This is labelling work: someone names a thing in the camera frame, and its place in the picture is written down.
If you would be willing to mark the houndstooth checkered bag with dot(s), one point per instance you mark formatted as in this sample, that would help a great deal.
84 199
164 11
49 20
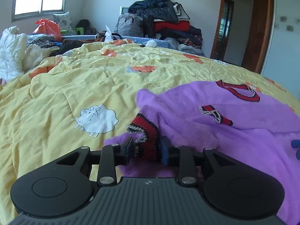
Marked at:
130 25

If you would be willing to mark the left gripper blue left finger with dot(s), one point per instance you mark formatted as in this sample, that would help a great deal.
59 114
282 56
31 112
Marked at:
117 154

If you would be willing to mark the purple sweater red collar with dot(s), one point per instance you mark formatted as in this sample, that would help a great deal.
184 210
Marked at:
246 125

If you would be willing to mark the blue knitted blanket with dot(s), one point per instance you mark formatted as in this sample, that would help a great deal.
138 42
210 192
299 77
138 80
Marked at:
138 40

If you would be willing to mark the brown wooden door frame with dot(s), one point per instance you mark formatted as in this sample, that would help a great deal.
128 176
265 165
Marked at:
243 33

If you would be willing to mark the folded clothes stack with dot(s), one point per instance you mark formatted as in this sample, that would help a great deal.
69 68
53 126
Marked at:
185 41

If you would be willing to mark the white wardrobe door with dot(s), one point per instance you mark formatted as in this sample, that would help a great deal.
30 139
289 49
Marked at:
282 60

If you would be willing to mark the red folded garment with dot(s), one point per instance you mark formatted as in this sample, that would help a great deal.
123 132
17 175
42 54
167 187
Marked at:
181 26

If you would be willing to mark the white round plush ball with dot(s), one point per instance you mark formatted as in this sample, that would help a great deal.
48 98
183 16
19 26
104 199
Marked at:
151 43

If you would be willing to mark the green plastic stool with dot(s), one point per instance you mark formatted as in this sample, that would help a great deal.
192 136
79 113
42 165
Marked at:
79 30

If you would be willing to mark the orange plastic bag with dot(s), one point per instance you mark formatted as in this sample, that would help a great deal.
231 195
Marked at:
48 27

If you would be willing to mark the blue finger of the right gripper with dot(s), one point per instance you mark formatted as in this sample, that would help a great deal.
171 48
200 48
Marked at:
296 145

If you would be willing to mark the white floral pillow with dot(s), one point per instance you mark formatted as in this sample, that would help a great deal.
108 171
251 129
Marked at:
65 23

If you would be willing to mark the yellow carrot print bedspread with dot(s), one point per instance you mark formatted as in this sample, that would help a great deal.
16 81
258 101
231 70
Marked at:
89 96

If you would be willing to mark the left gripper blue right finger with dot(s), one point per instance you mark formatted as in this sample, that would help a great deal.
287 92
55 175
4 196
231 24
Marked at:
171 153

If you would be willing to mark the white quilted blanket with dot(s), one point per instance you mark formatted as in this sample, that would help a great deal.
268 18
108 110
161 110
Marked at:
13 46

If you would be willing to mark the dark quilted jacket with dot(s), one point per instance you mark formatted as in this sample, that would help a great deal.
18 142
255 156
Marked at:
149 10

